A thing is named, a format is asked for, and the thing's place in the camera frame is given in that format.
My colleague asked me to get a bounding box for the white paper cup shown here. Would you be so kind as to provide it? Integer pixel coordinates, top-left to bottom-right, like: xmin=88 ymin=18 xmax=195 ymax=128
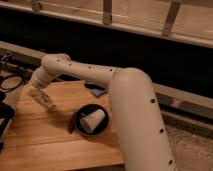
xmin=80 ymin=109 xmax=105 ymax=133

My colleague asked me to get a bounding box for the black cable loop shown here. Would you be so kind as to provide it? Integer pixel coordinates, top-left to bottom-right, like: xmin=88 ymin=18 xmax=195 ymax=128
xmin=0 ymin=73 xmax=26 ymax=92

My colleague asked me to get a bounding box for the metal rail bracket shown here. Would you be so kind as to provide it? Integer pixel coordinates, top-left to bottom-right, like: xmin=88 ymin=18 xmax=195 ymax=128
xmin=102 ymin=0 xmax=112 ymax=25
xmin=162 ymin=0 xmax=181 ymax=36
xmin=31 ymin=0 xmax=42 ymax=11

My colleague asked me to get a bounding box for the metal rail bracket right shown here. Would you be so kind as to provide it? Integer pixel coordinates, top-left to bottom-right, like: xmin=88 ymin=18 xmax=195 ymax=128
xmin=162 ymin=0 xmax=181 ymax=36

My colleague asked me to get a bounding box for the black round bowl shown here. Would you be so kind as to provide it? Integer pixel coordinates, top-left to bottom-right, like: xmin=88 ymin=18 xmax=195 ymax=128
xmin=75 ymin=104 xmax=109 ymax=136

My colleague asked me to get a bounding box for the metal rail bracket left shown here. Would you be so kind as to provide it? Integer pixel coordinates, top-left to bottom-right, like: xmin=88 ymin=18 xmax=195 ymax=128
xmin=31 ymin=0 xmax=42 ymax=11

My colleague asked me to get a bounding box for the metal rail bracket middle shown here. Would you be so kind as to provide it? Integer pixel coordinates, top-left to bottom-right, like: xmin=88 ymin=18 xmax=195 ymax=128
xmin=102 ymin=0 xmax=112 ymax=25

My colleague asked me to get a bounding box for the blue and black object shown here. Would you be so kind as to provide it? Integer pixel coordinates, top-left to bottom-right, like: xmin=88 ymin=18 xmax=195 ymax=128
xmin=84 ymin=82 xmax=107 ymax=98

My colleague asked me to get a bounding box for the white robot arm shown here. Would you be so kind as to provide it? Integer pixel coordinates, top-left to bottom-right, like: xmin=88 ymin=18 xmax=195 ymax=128
xmin=30 ymin=54 xmax=178 ymax=171

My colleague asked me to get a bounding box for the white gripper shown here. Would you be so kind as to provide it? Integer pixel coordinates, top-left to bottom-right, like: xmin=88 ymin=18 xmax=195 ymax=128
xmin=29 ymin=88 xmax=55 ymax=109

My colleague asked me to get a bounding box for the black device at left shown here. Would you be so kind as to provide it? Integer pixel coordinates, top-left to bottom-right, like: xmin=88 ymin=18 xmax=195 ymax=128
xmin=0 ymin=91 xmax=15 ymax=152

